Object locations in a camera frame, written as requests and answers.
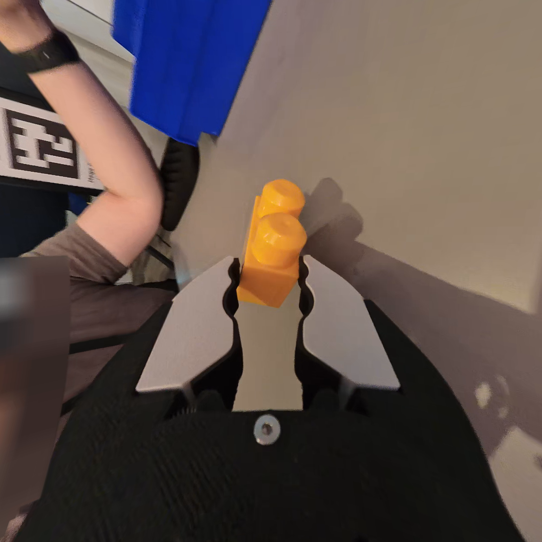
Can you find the large dark display screen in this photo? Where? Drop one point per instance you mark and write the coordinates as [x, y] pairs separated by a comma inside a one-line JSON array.
[[29, 220]]

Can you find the blue plastic bin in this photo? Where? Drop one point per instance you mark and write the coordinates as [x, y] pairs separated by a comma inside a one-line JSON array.
[[182, 63]]

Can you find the person's left forearm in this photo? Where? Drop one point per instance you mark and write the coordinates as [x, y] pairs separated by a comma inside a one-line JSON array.
[[114, 169]]

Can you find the black-white marker sign stand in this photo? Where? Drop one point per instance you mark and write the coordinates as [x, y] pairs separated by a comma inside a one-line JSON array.
[[42, 148]]

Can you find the yellow two-stud block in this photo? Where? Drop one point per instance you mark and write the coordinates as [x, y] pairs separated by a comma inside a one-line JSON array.
[[271, 275]]

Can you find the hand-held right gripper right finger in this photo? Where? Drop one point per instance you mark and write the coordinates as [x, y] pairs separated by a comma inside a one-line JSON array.
[[347, 338]]

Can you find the black wrist band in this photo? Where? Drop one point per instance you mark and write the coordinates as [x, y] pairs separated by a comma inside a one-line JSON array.
[[46, 55]]

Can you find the person's left hand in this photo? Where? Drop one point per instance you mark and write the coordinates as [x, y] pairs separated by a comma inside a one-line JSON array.
[[21, 21]]

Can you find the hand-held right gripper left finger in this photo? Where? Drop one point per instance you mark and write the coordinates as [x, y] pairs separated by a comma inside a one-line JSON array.
[[190, 338]]

